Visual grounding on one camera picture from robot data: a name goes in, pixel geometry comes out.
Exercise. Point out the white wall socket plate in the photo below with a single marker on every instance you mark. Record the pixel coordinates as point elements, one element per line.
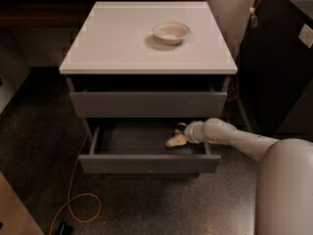
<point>306,35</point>

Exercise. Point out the dark wooden shelf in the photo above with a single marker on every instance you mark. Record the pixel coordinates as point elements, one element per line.
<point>52,13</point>

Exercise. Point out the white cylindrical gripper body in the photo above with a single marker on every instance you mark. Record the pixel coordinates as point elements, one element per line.
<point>190,133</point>

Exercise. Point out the black plug on floor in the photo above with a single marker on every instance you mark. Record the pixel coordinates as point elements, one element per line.
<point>64,229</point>

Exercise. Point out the grey drawer cabinet white top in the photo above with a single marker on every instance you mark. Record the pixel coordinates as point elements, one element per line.
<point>115,50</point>

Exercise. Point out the white paper bowl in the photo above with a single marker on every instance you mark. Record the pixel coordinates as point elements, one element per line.
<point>171,33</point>

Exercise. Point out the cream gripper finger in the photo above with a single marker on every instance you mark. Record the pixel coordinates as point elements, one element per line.
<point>176,141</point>

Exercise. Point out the grey drawer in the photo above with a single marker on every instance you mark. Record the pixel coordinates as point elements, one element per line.
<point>147,104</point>
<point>137,146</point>

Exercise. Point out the silver 7up can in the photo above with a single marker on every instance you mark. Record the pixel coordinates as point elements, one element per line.
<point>180,128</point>

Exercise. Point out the grey top drawer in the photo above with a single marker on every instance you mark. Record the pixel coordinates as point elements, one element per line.
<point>147,104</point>

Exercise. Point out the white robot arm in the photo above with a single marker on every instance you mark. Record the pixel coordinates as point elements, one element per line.
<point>284,191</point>

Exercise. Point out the black cabinet on right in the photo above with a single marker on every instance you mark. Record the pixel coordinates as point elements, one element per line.
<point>276,69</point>

